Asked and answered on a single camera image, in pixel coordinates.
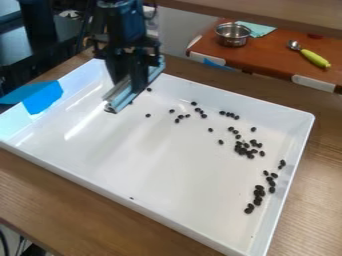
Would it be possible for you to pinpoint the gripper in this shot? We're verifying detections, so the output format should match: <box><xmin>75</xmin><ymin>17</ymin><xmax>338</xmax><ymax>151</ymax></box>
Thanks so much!
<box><xmin>92</xmin><ymin>33</ymin><xmax>163</xmax><ymax>94</ymax></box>

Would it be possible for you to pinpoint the pile of black bits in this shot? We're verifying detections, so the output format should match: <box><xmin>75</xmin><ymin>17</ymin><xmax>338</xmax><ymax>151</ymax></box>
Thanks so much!
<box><xmin>142</xmin><ymin>86</ymin><xmax>288</xmax><ymax>215</ymax></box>

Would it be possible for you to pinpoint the blue tape piece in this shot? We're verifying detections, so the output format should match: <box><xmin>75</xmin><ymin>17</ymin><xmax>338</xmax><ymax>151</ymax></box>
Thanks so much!
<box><xmin>0</xmin><ymin>79</ymin><xmax>65</xmax><ymax>116</ymax></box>

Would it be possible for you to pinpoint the white tray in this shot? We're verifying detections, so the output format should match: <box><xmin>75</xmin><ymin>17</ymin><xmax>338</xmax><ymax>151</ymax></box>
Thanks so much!
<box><xmin>0</xmin><ymin>58</ymin><xmax>317</xmax><ymax>256</ymax></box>

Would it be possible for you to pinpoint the silver pot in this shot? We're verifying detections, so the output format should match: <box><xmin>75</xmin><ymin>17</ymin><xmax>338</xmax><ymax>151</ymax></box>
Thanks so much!
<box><xmin>213</xmin><ymin>21</ymin><xmax>254</xmax><ymax>48</ymax></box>

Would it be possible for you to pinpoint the teal cloth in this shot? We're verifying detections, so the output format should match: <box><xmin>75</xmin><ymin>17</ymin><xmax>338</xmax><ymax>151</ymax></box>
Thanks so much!
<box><xmin>233</xmin><ymin>20</ymin><xmax>278</xmax><ymax>39</ymax></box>

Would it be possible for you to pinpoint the red-brown wooden table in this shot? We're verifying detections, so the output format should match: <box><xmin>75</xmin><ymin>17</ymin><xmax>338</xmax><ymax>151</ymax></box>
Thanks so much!
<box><xmin>184</xmin><ymin>17</ymin><xmax>342</xmax><ymax>95</ymax></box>

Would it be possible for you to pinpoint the spoon with yellow-green handle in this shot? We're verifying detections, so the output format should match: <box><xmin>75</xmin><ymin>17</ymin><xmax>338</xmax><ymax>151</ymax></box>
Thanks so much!
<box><xmin>285</xmin><ymin>39</ymin><xmax>333</xmax><ymax>70</ymax></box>

